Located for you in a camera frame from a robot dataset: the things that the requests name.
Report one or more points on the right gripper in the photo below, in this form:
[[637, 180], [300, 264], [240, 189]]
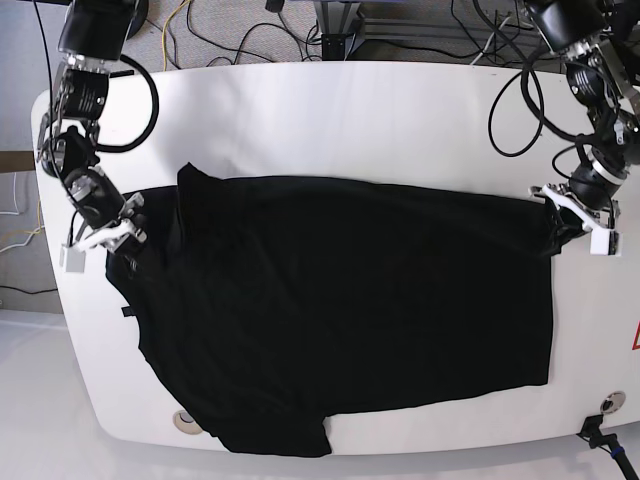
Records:
[[109, 219]]

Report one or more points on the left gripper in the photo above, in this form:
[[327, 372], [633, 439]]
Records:
[[584, 200]]

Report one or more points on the black T-shirt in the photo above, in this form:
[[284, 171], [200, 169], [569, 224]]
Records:
[[267, 305]]

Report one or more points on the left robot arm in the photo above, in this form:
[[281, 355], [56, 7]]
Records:
[[602, 72]]

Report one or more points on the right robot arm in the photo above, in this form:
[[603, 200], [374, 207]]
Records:
[[68, 145]]

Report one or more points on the red warning triangle sticker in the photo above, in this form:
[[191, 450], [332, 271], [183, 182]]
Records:
[[636, 341]]

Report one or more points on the metal table grommet right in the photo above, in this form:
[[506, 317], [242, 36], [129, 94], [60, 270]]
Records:
[[613, 402]]

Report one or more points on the metal table grommet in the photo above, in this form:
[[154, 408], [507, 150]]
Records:
[[185, 423], [613, 402]]

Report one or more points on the metal table grommet left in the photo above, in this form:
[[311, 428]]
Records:
[[185, 423]]

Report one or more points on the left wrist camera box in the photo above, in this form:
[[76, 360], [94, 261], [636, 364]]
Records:
[[605, 242]]

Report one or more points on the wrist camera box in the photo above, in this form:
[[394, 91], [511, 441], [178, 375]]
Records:
[[72, 260], [605, 242]]

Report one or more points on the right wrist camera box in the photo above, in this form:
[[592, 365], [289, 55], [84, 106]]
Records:
[[72, 260]]

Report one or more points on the black clamp with cable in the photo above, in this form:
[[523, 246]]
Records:
[[591, 433]]

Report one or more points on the aluminium frame post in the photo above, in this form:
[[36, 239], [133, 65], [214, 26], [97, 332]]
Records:
[[340, 24]]

